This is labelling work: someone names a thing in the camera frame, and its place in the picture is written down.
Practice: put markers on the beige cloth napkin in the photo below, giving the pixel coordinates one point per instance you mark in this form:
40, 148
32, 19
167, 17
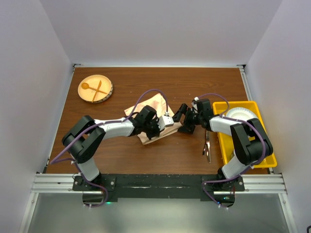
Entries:
157, 102

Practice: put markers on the round bamboo plate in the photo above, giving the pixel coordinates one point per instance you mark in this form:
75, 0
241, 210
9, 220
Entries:
93, 81

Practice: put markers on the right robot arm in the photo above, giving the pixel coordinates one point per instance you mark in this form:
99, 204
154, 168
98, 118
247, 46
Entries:
251, 143

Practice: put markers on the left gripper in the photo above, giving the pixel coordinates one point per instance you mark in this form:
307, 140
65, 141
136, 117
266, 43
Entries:
156, 132

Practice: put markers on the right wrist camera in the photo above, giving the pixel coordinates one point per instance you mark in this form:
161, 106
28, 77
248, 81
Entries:
194, 101

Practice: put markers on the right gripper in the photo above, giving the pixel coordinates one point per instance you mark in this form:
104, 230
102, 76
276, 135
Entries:
187, 128

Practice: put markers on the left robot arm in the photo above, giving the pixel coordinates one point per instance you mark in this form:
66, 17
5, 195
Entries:
84, 138

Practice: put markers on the wooden knife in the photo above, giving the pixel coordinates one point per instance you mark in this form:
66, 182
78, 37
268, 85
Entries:
97, 90

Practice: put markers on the wooden spoon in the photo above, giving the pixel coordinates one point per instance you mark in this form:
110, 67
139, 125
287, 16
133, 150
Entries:
86, 86

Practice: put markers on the white paper plate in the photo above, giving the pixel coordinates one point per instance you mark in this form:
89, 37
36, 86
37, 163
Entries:
241, 114

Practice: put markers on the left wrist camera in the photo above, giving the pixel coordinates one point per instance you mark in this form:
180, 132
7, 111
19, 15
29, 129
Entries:
166, 121

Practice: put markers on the aluminium frame rail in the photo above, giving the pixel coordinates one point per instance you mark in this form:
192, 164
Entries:
65, 183

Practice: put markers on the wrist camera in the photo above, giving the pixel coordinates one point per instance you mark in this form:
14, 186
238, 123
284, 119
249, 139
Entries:
194, 101
166, 121

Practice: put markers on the yellow plastic bin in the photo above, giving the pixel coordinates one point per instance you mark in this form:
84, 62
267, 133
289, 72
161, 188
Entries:
226, 143

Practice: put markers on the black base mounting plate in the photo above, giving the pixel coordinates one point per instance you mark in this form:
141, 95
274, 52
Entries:
171, 186

